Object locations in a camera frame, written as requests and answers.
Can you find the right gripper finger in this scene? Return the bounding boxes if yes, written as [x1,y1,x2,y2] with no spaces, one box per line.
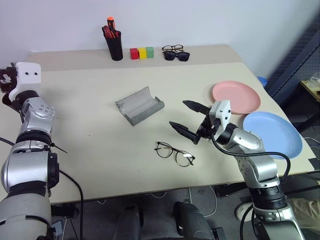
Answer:
[169,121,201,146]
[182,99,211,116]

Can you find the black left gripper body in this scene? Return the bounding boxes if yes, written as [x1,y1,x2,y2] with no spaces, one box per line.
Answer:
[0,63,20,95]

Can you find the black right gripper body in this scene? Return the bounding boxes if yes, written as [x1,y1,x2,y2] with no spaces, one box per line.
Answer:
[196,113,221,141]

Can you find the thin brown frame glasses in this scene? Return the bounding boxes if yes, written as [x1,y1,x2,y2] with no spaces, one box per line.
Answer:
[154,141,196,168]

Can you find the grey felt glasses case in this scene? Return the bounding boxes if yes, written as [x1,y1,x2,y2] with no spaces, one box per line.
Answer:
[114,86,166,127]

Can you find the blue plate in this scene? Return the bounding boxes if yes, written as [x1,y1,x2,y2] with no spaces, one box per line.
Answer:
[242,111,303,161]

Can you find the black cup with tools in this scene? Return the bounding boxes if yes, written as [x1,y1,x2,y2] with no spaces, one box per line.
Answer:
[104,31,124,62]

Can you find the pink plate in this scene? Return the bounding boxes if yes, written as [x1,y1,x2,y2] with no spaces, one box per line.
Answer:
[211,80,261,116]

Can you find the black sunglasses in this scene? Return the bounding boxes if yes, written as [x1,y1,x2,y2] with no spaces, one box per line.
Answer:
[162,51,191,62]

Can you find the dark rounded robot leg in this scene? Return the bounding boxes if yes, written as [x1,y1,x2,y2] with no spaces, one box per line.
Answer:
[174,201,216,240]
[117,203,143,240]

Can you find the white shoe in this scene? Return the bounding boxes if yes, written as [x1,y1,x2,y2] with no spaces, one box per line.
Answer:
[234,201,255,223]

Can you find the dark pegboard panel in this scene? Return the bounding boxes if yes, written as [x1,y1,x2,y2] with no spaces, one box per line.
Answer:
[264,14,320,133]

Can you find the yellow side table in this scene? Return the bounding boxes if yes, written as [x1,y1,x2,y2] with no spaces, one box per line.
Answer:
[299,79,320,106]

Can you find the orange capped red screwdriver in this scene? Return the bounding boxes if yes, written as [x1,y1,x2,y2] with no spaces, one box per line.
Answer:
[106,16,118,38]

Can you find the clear glassware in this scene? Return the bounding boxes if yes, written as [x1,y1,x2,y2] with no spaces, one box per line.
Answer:
[308,72,320,88]

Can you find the khaki trouser leg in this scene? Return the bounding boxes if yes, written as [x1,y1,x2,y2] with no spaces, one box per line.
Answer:
[289,198,320,230]

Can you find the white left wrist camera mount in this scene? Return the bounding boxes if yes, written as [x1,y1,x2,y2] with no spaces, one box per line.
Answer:
[8,62,42,101]

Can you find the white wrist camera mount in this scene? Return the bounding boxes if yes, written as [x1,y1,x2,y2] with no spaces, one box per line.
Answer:
[208,99,232,133]
[8,62,42,101]

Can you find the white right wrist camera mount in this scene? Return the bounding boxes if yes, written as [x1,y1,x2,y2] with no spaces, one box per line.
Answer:
[208,99,232,133]

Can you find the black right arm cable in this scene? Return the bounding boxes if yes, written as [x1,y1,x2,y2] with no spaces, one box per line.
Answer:
[210,124,292,240]

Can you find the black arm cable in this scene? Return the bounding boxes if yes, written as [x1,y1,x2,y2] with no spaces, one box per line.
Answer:
[210,124,292,240]
[57,169,85,240]

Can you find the black table frame bar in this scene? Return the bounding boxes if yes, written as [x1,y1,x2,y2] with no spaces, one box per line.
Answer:
[216,169,320,198]

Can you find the thick brown frame glasses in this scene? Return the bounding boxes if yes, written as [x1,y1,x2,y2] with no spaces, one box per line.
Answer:
[161,44,185,54]

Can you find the white floor cable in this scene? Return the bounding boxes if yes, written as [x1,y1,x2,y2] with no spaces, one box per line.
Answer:
[188,186,217,217]

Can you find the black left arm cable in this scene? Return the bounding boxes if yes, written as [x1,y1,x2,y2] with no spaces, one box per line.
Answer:
[57,169,85,240]

